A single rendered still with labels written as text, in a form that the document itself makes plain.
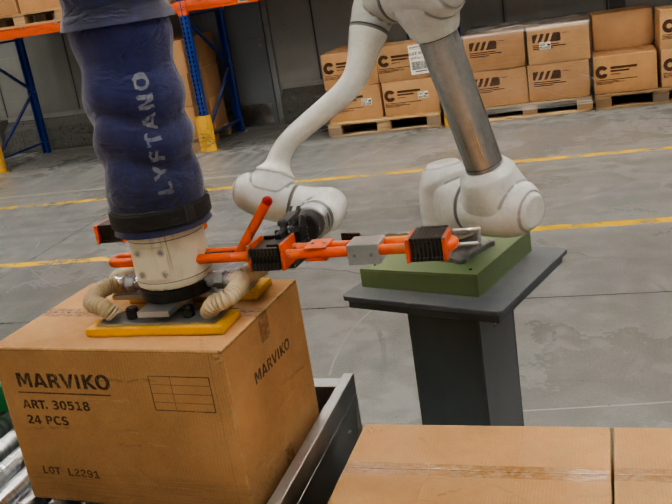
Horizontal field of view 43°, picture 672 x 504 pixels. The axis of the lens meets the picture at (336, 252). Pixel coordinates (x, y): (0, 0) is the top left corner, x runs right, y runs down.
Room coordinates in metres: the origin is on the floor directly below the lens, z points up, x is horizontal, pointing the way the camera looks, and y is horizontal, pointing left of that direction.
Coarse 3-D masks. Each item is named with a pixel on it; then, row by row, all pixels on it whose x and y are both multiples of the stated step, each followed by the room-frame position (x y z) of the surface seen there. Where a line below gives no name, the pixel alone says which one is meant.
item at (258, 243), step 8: (256, 240) 1.81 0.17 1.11; (264, 240) 1.83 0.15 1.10; (288, 240) 1.78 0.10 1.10; (248, 248) 1.77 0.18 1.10; (256, 248) 1.75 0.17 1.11; (264, 248) 1.75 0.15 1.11; (272, 248) 1.74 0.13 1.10; (280, 248) 1.74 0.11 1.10; (288, 248) 1.77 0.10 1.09; (248, 256) 1.77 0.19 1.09; (256, 256) 1.75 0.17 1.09; (264, 256) 1.75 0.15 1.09; (272, 256) 1.75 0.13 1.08; (280, 256) 1.74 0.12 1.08; (256, 264) 1.75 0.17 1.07; (264, 264) 1.75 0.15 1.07; (272, 264) 1.74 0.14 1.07; (280, 264) 1.74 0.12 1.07; (288, 264) 1.76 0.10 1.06
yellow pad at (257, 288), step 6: (252, 282) 1.92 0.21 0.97; (258, 282) 1.93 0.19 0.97; (264, 282) 1.92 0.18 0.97; (270, 282) 1.95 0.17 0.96; (252, 288) 1.89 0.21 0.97; (258, 288) 1.89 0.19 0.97; (264, 288) 1.91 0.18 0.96; (246, 294) 1.87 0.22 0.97; (252, 294) 1.87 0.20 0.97; (258, 294) 1.87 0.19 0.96; (132, 300) 1.97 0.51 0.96; (138, 300) 1.97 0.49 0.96; (192, 300) 1.92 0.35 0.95; (198, 300) 1.91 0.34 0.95; (204, 300) 1.91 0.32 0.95
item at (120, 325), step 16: (192, 304) 1.77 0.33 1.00; (112, 320) 1.82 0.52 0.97; (128, 320) 1.80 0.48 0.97; (144, 320) 1.78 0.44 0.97; (160, 320) 1.77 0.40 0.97; (176, 320) 1.75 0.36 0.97; (192, 320) 1.73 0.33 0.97; (208, 320) 1.72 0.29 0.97; (224, 320) 1.72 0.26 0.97; (96, 336) 1.79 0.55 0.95; (112, 336) 1.78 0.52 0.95
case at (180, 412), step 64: (64, 320) 1.94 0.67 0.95; (256, 320) 1.76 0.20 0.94; (64, 384) 1.77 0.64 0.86; (128, 384) 1.70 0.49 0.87; (192, 384) 1.64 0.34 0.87; (256, 384) 1.71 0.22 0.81; (64, 448) 1.79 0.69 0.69; (128, 448) 1.72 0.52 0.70; (192, 448) 1.65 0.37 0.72; (256, 448) 1.66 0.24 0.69
